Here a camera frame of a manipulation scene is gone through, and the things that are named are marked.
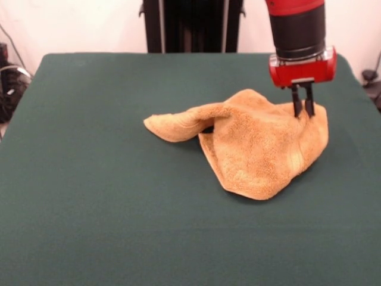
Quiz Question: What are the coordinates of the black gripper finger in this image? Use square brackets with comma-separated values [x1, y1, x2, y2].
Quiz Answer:
[290, 85, 304, 119]
[303, 82, 316, 117]

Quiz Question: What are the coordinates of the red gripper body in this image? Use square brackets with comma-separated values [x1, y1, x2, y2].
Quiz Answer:
[268, 45, 338, 89]

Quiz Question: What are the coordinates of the tan terry cloth towel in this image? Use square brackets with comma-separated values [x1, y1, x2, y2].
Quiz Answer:
[143, 88, 330, 201]

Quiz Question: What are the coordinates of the dark green table cloth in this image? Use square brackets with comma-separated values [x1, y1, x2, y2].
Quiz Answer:
[0, 52, 381, 286]

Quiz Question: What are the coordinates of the grey pedestal leg round foot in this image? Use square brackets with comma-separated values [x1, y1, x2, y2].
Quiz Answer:
[361, 69, 381, 89]

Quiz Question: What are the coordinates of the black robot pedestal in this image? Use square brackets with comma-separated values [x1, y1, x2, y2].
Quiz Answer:
[139, 0, 248, 54]

